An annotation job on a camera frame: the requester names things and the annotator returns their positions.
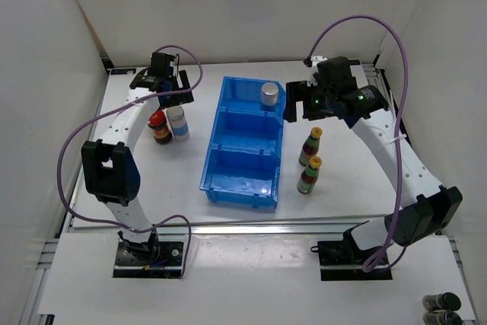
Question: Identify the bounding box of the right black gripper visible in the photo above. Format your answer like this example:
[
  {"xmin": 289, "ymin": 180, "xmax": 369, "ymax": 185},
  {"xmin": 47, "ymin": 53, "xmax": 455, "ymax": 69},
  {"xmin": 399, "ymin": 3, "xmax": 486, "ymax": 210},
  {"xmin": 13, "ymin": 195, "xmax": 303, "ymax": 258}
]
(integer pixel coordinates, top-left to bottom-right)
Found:
[{"xmin": 282, "ymin": 80, "xmax": 336, "ymax": 123}]

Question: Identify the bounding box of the blue-label shaker can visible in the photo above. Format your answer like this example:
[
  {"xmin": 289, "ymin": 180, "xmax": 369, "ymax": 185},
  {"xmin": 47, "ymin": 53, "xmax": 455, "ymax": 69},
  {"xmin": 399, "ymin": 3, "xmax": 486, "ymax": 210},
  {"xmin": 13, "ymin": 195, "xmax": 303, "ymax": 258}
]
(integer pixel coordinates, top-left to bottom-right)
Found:
[
  {"xmin": 166, "ymin": 106, "xmax": 190, "ymax": 142},
  {"xmin": 260, "ymin": 82, "xmax": 279, "ymax": 110}
]

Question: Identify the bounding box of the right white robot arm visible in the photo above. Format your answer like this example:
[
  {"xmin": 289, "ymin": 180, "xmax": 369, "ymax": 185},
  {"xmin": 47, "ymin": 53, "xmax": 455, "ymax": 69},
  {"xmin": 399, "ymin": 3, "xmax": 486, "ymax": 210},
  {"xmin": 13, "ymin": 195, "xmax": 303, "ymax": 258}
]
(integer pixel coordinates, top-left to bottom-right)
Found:
[{"xmin": 283, "ymin": 56, "xmax": 463, "ymax": 267}]

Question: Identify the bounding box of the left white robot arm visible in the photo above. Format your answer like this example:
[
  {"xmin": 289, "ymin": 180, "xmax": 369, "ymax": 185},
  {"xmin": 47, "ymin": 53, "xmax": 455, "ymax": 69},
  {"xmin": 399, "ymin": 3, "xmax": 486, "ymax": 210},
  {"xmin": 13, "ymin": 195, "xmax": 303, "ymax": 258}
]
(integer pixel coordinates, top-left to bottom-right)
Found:
[{"xmin": 81, "ymin": 53, "xmax": 192, "ymax": 264}]

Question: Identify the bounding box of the front red-lid sauce jar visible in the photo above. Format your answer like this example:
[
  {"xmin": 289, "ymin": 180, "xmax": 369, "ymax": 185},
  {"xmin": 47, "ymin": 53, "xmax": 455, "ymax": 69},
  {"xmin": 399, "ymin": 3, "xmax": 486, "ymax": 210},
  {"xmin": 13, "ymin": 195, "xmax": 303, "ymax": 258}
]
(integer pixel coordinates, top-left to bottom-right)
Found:
[{"xmin": 148, "ymin": 110, "xmax": 173, "ymax": 145}]

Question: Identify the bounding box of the rear yellow-cap sauce bottle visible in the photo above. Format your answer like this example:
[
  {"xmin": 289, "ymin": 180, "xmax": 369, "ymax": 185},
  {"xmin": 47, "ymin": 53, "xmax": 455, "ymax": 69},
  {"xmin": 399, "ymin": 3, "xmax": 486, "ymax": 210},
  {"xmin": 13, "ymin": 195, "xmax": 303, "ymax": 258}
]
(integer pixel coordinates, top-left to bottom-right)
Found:
[{"xmin": 298, "ymin": 126, "xmax": 323, "ymax": 166}]

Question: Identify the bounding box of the yellow-cap sauce bottle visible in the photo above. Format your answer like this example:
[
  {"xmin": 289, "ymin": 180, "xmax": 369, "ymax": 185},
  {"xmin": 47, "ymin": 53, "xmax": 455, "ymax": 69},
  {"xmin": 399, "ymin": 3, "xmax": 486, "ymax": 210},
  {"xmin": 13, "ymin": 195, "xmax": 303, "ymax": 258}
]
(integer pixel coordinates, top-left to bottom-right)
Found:
[
  {"xmin": 297, "ymin": 156, "xmax": 323, "ymax": 194},
  {"xmin": 298, "ymin": 126, "xmax": 323, "ymax": 166}
]

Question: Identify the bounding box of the blue three-compartment plastic bin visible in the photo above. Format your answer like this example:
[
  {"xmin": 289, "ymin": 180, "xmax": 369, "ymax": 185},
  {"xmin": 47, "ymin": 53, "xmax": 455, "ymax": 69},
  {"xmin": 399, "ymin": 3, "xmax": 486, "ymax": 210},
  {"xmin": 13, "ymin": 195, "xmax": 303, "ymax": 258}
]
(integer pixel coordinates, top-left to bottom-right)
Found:
[{"xmin": 199, "ymin": 76, "xmax": 285, "ymax": 210}]

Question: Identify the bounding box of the front yellow-cap sauce bottle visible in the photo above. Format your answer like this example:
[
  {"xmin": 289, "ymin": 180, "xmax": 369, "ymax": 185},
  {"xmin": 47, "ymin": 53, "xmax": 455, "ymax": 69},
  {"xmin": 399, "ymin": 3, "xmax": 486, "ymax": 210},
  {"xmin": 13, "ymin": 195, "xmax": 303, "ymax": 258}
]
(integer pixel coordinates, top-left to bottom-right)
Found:
[{"xmin": 297, "ymin": 156, "xmax": 323, "ymax": 194}]

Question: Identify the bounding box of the upper dark corner bottle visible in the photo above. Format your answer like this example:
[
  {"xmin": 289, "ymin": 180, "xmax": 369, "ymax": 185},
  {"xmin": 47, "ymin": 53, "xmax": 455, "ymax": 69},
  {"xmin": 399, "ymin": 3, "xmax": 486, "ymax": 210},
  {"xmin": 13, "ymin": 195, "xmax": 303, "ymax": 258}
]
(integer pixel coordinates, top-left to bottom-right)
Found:
[{"xmin": 422, "ymin": 292, "xmax": 462, "ymax": 311}]

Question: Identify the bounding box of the dark corner bottle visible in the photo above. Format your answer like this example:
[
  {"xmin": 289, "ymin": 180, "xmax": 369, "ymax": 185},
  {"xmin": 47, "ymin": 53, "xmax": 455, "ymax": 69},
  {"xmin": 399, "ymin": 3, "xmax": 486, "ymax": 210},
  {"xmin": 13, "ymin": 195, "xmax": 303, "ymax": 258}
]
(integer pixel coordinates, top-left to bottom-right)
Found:
[
  {"xmin": 422, "ymin": 311, "xmax": 463, "ymax": 325},
  {"xmin": 422, "ymin": 292, "xmax": 462, "ymax": 311}
]

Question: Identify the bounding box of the lower dark corner bottle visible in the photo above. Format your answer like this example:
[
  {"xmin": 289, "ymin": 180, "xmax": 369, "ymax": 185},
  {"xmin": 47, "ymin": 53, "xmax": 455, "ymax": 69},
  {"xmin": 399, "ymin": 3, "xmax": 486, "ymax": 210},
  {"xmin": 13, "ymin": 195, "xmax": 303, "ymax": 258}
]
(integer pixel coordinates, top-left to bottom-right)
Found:
[{"xmin": 422, "ymin": 311, "xmax": 463, "ymax": 325}]

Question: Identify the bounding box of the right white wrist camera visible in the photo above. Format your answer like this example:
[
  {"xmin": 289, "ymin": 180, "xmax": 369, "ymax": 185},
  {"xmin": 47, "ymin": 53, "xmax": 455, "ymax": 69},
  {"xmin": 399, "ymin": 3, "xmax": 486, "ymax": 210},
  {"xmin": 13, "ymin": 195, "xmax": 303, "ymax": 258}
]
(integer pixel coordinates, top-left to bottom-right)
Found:
[{"xmin": 303, "ymin": 56, "xmax": 328, "ymax": 88}]

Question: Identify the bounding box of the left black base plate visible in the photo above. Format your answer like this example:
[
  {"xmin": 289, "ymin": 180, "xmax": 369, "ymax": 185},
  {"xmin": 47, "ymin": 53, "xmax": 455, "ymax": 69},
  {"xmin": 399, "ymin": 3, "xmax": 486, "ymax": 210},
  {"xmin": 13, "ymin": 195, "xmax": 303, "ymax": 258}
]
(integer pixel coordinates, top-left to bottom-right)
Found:
[{"xmin": 112, "ymin": 241, "xmax": 185, "ymax": 279}]

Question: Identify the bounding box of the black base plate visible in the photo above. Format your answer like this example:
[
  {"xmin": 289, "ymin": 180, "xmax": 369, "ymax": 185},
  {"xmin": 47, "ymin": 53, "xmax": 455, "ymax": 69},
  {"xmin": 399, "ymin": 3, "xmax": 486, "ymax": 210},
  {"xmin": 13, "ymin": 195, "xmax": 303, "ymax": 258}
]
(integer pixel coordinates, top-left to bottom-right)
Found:
[
  {"xmin": 310, "ymin": 240, "xmax": 393, "ymax": 282},
  {"xmin": 112, "ymin": 241, "xmax": 185, "ymax": 279}
]

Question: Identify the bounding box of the aluminium frame rail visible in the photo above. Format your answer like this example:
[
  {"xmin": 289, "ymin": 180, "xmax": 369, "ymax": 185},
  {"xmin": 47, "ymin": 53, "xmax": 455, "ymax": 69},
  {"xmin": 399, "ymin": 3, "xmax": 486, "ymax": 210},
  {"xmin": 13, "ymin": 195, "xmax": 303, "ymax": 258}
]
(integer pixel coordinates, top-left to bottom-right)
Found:
[{"xmin": 56, "ymin": 59, "xmax": 437, "ymax": 237}]

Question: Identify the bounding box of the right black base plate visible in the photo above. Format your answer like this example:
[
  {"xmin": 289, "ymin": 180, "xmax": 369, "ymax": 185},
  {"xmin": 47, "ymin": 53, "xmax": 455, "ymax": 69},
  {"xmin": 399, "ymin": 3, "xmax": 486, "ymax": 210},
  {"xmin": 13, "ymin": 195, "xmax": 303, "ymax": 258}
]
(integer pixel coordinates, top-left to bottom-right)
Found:
[{"xmin": 310, "ymin": 240, "xmax": 393, "ymax": 282}]

